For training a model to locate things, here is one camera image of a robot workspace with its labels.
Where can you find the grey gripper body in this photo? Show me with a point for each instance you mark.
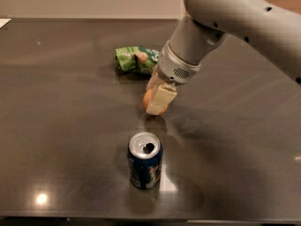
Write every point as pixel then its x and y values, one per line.
pixel 173 67

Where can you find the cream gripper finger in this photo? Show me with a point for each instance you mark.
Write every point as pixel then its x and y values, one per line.
pixel 164 94
pixel 155 80

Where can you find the orange fruit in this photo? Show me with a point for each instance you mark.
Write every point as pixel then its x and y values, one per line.
pixel 150 107

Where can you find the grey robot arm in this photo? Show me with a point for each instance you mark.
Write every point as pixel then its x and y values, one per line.
pixel 272 31

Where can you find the blue pepsi can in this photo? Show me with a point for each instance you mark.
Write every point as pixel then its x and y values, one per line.
pixel 145 153

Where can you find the green chip bag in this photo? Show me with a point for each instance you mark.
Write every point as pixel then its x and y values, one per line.
pixel 136 59

